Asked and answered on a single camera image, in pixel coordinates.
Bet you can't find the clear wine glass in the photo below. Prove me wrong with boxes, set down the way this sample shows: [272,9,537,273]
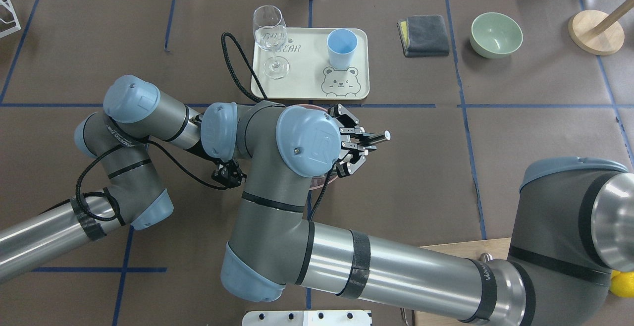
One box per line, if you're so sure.
[252,5,290,80]

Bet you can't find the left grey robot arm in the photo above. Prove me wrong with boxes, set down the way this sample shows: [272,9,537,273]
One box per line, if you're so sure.
[1,75,246,282]

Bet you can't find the green bowl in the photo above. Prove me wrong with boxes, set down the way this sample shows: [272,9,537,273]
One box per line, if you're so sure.
[469,12,524,59]

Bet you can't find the wooden stand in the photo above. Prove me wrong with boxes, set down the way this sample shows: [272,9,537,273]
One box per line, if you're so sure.
[568,0,634,56]

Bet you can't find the steel ice scoop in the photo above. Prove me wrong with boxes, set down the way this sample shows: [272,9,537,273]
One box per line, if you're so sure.
[358,130,391,150]

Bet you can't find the grey folded cloth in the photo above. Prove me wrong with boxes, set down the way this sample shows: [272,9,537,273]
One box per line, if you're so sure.
[398,15,450,57]

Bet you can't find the pink bowl of ice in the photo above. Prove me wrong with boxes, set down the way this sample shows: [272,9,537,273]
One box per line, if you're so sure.
[298,104,339,191]

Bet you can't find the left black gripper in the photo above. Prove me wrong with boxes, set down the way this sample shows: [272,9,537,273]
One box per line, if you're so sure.
[212,161,247,190]

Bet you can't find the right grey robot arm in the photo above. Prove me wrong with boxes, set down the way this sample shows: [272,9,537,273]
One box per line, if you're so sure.
[222,102,633,319]

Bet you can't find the white wire cup rack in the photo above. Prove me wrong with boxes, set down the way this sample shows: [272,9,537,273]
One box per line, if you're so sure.
[0,0,22,38]

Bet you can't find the wooden cutting board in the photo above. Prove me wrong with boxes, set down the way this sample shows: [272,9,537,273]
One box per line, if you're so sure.
[400,238,510,326]

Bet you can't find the cream bear tray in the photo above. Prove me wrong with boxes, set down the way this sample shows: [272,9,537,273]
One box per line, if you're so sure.
[251,27,370,100]

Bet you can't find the blue plastic cup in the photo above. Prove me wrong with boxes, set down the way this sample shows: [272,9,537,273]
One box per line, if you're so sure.
[326,28,358,69]

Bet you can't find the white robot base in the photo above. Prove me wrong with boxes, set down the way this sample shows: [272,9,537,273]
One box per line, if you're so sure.
[242,310,373,326]

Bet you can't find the steel rod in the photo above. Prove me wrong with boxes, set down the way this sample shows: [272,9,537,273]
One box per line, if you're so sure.
[478,252,494,263]

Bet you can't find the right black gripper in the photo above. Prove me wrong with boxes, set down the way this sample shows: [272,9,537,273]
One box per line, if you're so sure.
[327,104,370,178]

